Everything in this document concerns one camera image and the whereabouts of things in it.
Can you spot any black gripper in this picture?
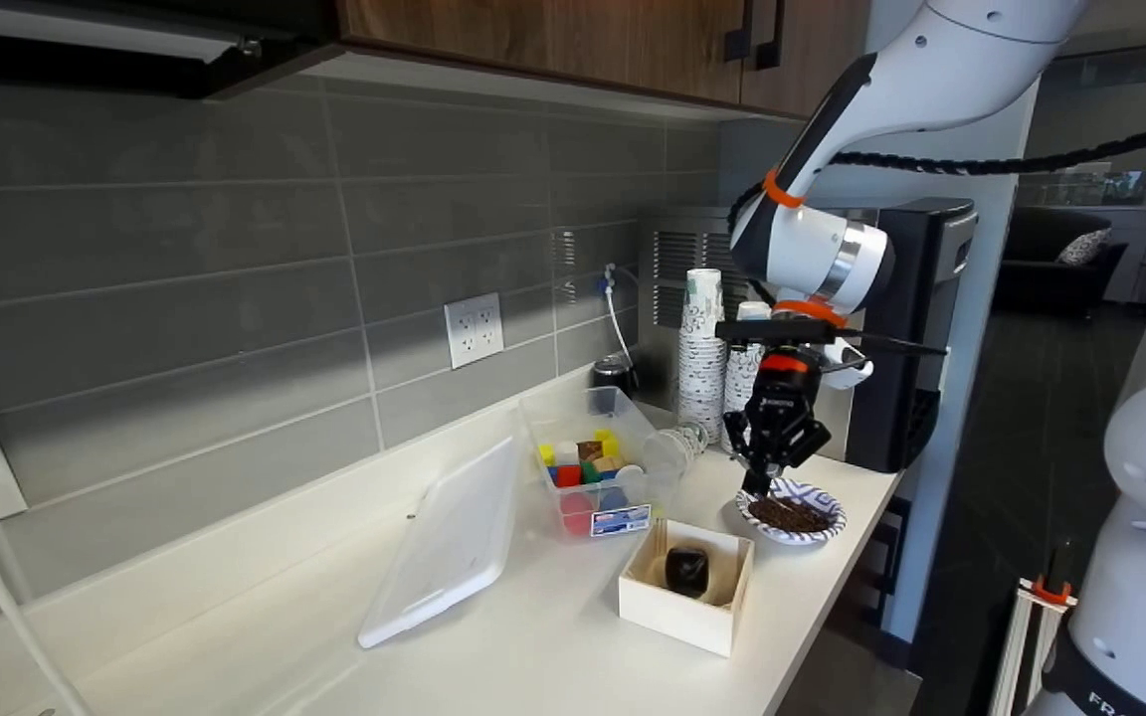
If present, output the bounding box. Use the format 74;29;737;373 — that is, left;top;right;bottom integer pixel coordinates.
718;344;835;499

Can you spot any patterned paper bowl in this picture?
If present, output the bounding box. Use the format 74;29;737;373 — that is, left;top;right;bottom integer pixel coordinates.
733;477;852;554

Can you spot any white dotted paper cup stack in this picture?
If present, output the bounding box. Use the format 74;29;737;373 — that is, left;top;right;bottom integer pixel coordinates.
676;263;733;436

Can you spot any black round object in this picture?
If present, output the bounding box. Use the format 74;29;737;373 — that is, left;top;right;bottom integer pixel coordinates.
659;540;717;601

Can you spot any clear plastic container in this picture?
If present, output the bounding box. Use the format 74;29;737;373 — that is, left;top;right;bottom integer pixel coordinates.
526;380;698;540

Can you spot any small black countertop device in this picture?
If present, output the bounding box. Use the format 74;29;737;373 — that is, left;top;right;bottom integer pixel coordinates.
588;351;643;389

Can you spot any light wooden box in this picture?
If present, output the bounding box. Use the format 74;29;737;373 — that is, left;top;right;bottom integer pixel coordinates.
615;513;754;658

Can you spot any black countertop machine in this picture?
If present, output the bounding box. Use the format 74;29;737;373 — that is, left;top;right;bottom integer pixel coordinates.
847;193;984;477

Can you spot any white stand with orange band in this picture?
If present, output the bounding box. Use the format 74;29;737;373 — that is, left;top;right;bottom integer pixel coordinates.
987;571;1083;716

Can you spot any black sofa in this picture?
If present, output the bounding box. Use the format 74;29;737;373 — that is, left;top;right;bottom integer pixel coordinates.
995;206;1132;322

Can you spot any black range hood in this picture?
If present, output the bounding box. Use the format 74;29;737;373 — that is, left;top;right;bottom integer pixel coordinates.
0;0;347;103

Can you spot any black robot cable conduit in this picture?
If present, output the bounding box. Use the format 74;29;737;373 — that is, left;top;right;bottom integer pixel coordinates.
832;106;1146;184

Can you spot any black cabinet handle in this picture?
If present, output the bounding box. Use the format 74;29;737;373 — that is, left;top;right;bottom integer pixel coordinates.
753;0;793;76

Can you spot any white power cable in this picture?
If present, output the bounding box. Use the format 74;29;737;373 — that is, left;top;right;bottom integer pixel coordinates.
0;518;94;716

